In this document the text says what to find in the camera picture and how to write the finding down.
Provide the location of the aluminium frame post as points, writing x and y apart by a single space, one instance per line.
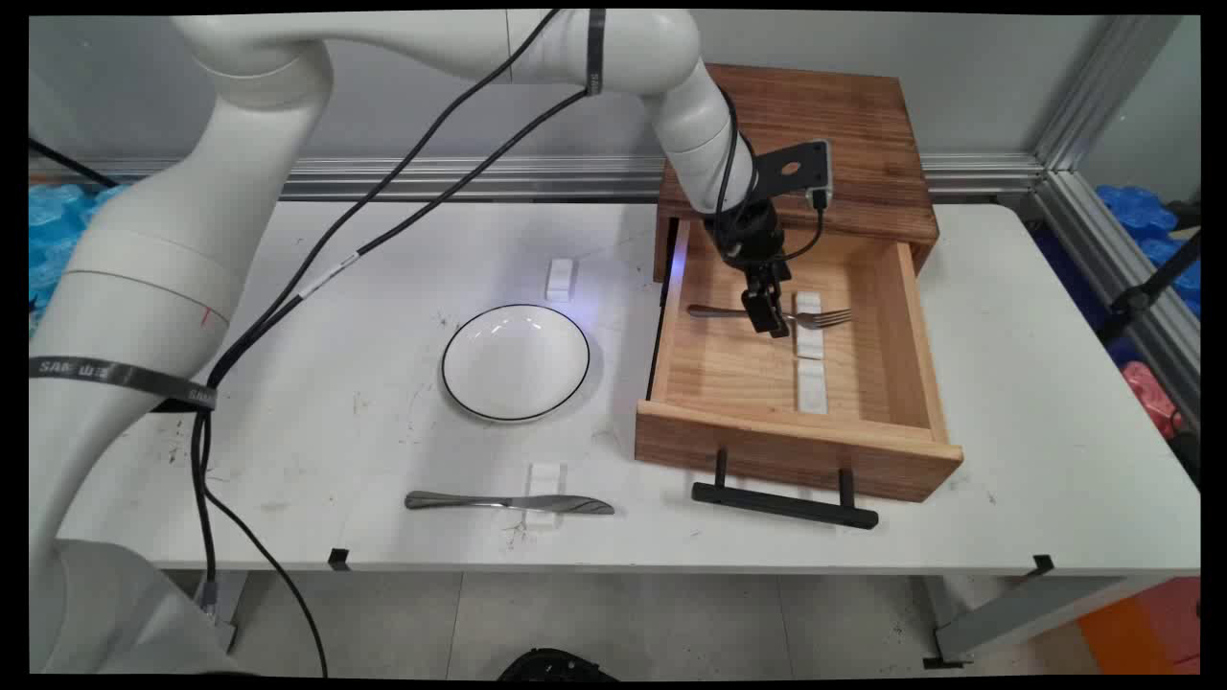
1102 91

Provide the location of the white ceramic cutlery rest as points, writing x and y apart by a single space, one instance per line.
810 347
812 388
559 280
544 476

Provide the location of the dark wooden drawer cabinet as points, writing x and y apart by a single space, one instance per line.
824 125

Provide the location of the red bag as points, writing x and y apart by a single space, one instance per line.
1150 393

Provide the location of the silver table knife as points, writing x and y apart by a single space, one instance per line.
451 500

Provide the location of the blue plastic packing sheet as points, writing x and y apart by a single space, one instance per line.
1141 216
53 230

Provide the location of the black tripod stand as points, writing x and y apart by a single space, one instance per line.
1136 300

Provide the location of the aluminium frame rail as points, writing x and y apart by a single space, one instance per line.
479 177
1102 249

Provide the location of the orange box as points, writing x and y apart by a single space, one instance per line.
1145 628

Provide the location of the black round floor object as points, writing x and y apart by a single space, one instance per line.
556 666

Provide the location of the silver fork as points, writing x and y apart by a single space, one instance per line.
719 311

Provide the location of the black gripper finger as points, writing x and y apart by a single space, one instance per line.
780 283
762 311

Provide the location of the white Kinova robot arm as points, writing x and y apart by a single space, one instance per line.
144 240

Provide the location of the grey table leg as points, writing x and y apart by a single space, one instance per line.
1007 618
237 604

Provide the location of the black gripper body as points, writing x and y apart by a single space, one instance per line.
748 235

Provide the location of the light wooden drawer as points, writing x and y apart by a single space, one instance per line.
738 374

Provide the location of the white plate with black rim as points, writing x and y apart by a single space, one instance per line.
516 364

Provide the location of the black table edge clip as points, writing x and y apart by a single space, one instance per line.
1043 565
337 560

